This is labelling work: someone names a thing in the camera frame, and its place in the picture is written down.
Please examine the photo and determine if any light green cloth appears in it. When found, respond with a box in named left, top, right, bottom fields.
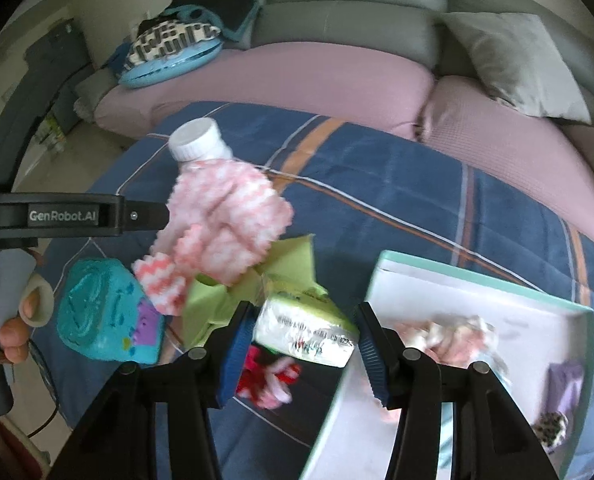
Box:
left=182, top=234, right=330, bottom=348

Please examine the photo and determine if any teal wet wipes pack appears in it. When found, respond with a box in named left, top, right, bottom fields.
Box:
left=56, top=258, right=167, bottom=365

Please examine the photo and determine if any grey pillow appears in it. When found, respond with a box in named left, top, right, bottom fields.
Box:
left=439, top=11, right=592, bottom=125

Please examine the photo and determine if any teal shallow cardboard box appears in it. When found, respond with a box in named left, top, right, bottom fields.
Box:
left=299, top=250, right=594, bottom=480

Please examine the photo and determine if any white plastic bottle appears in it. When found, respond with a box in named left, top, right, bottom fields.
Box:
left=168, top=119, right=234, bottom=165

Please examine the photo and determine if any dark grey cabinet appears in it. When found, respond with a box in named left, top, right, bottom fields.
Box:
left=24, top=19, right=93, bottom=91

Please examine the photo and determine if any pink white knit cloth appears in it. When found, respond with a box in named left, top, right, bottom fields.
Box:
left=133, top=157, right=294, bottom=317

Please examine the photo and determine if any pink white fluffy scrunchie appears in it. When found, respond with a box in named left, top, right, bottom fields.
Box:
left=394, top=314, right=500, bottom=367

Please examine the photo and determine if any pink covered seat cushion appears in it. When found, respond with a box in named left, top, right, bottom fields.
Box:
left=419, top=76, right=594, bottom=256
left=93, top=40, right=435, bottom=141

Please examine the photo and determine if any red white fluffy scrunchie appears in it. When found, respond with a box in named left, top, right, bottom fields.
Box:
left=234, top=345, right=303, bottom=408

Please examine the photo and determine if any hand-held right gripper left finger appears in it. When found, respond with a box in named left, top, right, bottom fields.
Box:
left=47, top=301, right=255, bottom=480

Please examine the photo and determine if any blue patterned cushion pile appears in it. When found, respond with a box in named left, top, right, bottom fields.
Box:
left=164, top=0, right=260, bottom=43

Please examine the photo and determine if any purple cloth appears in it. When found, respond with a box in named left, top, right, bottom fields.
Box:
left=547, top=361, right=585, bottom=418

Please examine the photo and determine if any grey sofa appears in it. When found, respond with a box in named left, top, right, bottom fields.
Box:
left=74, top=0, right=594, bottom=171

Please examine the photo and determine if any blue plaid blanket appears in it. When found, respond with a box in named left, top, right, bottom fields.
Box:
left=0, top=101, right=594, bottom=480

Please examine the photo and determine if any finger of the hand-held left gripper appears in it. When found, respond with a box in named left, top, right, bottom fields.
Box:
left=124, top=200, right=171, bottom=234

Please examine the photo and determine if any leopard print scrunchie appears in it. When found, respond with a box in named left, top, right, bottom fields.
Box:
left=533, top=410, right=570, bottom=456

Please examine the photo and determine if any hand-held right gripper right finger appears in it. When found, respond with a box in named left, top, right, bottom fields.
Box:
left=358, top=301, right=560, bottom=480

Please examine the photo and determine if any black cable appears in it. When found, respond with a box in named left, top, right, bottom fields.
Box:
left=24, top=340, right=62, bottom=438

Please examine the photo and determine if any person's left hand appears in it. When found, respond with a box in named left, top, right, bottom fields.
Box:
left=0, top=271, right=55, bottom=366

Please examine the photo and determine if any black white patterned bag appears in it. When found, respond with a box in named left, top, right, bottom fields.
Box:
left=124, top=17, right=223, bottom=68

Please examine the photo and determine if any white green tissue pack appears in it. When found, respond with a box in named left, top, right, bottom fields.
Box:
left=251, top=292, right=360, bottom=368

